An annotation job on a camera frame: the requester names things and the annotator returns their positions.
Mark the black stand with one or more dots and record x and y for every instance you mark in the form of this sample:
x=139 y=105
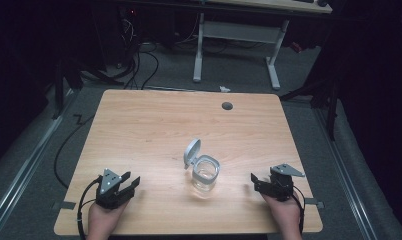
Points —
x=322 y=95
x=67 y=81

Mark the glass jar with grey lid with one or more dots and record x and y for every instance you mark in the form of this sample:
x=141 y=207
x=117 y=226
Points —
x=205 y=171

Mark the small white floor scrap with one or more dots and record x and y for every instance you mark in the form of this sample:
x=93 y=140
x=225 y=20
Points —
x=224 y=89

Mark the white-framed wooden desk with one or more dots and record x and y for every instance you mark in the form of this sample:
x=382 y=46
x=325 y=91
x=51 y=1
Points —
x=239 y=31

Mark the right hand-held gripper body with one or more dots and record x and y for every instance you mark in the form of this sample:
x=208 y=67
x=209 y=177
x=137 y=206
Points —
x=281 y=186

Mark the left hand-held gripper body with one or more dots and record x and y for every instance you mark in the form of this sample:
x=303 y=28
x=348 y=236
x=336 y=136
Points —
x=106 y=195

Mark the metal floor rail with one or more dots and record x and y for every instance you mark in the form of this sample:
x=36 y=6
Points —
x=22 y=173
x=347 y=173

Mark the black table grommet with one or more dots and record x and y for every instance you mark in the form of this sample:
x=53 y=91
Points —
x=227 y=106

